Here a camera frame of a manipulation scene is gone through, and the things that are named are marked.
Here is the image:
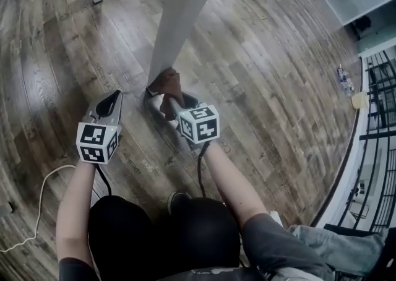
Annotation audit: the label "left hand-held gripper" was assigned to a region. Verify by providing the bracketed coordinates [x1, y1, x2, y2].
[75, 90, 123, 165]

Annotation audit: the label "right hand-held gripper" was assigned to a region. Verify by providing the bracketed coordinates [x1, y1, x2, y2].
[168, 93, 221, 150]

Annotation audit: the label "brown cloth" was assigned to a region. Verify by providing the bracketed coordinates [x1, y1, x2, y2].
[148, 68, 186, 121]

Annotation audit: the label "person's left forearm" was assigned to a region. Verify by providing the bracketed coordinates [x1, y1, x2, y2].
[56, 160, 95, 267]

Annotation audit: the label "person's right forearm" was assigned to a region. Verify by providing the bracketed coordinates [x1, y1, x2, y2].
[202, 142, 269, 231]

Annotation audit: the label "wooden table with white legs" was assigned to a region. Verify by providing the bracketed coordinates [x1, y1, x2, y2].
[0, 0, 230, 219]

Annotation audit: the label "person's dark shoe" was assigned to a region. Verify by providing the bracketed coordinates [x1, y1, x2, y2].
[166, 192, 192, 215]

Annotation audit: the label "person's black trousers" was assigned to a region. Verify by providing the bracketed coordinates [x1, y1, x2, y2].
[88, 194, 242, 274]

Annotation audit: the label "white power strip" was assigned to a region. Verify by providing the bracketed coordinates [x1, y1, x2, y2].
[268, 210, 284, 228]

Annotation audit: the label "pile of small bottles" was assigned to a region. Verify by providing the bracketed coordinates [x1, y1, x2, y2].
[336, 64, 356, 97]

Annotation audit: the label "person's gray printed shirt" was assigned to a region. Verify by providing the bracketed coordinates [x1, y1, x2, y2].
[58, 213, 335, 281]

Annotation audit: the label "cream bucket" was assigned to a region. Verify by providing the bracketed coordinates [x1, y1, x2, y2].
[351, 90, 369, 110]

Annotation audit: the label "black office chair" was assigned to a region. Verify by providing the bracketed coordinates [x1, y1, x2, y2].
[349, 15, 372, 39]

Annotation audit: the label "black metal railing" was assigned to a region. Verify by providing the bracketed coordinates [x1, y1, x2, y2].
[318, 50, 396, 237]

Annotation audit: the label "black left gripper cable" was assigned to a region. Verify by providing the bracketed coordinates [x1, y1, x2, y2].
[95, 163, 113, 197]

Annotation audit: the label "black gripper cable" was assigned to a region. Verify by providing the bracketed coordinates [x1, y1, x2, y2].
[197, 142, 212, 199]
[95, 163, 113, 197]

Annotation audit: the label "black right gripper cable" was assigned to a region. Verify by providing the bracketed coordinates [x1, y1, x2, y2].
[197, 142, 212, 199]

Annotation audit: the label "long white floor cable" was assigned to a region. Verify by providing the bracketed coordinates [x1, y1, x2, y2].
[0, 164, 77, 253]

